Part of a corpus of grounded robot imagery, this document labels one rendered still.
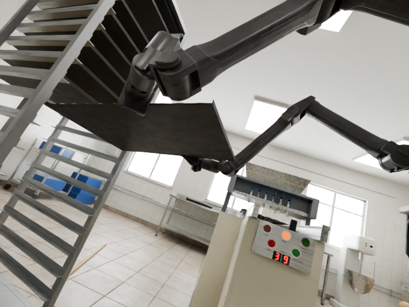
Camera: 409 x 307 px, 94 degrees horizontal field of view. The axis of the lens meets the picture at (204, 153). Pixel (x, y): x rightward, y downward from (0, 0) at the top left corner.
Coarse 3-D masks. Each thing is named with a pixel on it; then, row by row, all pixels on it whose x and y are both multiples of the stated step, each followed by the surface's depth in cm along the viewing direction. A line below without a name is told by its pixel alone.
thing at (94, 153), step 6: (48, 138) 122; (54, 138) 121; (60, 144) 117; (66, 144) 115; (72, 144) 114; (84, 150) 109; (90, 150) 108; (96, 156) 101; (102, 156) 103; (108, 156) 102; (114, 162) 96; (120, 162) 98
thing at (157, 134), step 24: (72, 120) 73; (96, 120) 68; (120, 120) 64; (144, 120) 60; (168, 120) 57; (192, 120) 54; (216, 120) 51; (120, 144) 90; (144, 144) 83; (168, 144) 77; (192, 144) 72; (216, 144) 67
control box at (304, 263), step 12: (276, 228) 83; (264, 240) 82; (276, 240) 82; (288, 240) 81; (300, 240) 80; (312, 240) 80; (264, 252) 81; (288, 252) 79; (300, 252) 79; (312, 252) 78; (288, 264) 78; (300, 264) 77
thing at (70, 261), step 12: (156, 84) 113; (156, 96) 112; (120, 156) 100; (120, 168) 99; (108, 180) 96; (108, 192) 96; (96, 204) 93; (96, 216) 92; (84, 240) 89; (72, 264) 86; (60, 288) 84; (48, 300) 81
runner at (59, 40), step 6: (12, 36) 94; (18, 36) 92; (24, 36) 89; (30, 36) 87; (36, 36) 86; (42, 36) 84; (48, 36) 82; (54, 36) 80; (60, 36) 79; (66, 36) 77; (72, 36) 76; (6, 42) 96; (12, 42) 94; (18, 42) 91; (24, 42) 89; (30, 42) 87; (36, 42) 86; (42, 42) 84; (48, 42) 82; (54, 42) 80; (60, 42) 79; (66, 42) 77; (90, 42) 72
